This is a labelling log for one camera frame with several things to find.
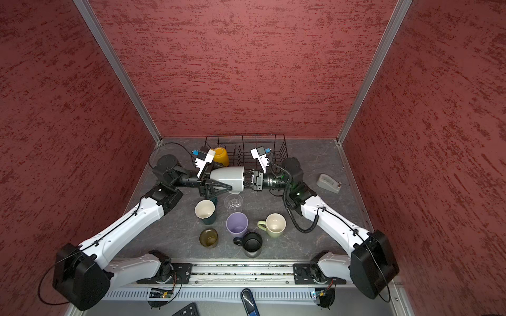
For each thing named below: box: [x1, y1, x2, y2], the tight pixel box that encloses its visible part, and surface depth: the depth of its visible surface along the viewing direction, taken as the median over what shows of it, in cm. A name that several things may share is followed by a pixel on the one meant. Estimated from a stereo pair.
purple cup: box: [225, 211, 249, 239], surface depth 79 cm
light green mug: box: [256, 212, 287, 238], surface depth 81 cm
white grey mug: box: [209, 165, 246, 195], surface depth 59 cm
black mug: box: [232, 231, 263, 259], surface depth 79 cm
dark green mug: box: [194, 196, 219, 226], surface depth 84 cm
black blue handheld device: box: [240, 287, 261, 316], surface depth 66 cm
